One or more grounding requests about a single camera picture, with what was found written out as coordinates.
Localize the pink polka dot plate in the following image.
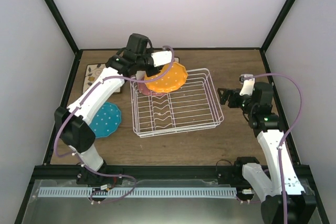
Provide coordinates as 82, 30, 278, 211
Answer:
138, 83, 165, 97

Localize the yellow polka dot plate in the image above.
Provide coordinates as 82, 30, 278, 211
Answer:
145, 62, 188, 93

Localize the blue polka dot plate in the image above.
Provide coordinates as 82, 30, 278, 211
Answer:
89, 102, 122, 138

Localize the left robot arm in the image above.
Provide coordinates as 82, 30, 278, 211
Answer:
54, 34, 174, 184

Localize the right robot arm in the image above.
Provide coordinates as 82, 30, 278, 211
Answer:
217, 80, 317, 223

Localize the cream square plate black rim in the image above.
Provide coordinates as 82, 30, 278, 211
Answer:
135, 57, 180, 80

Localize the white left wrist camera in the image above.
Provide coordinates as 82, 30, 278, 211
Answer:
151, 50, 173, 67

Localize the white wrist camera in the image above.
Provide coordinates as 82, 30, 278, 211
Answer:
239, 74, 255, 96
151, 50, 173, 67

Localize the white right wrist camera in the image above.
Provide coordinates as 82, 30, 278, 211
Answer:
239, 74, 255, 96

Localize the white wire dish rack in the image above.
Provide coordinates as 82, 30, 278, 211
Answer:
130, 68, 224, 138

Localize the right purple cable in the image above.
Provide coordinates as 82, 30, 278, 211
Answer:
244, 72, 303, 224

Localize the black front mounting rail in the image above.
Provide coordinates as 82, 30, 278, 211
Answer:
34, 165, 310, 185

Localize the black aluminium frame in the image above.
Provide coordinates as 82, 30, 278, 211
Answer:
14, 0, 330, 224

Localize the light blue slotted cable duct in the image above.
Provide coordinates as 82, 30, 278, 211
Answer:
38, 187, 237, 199

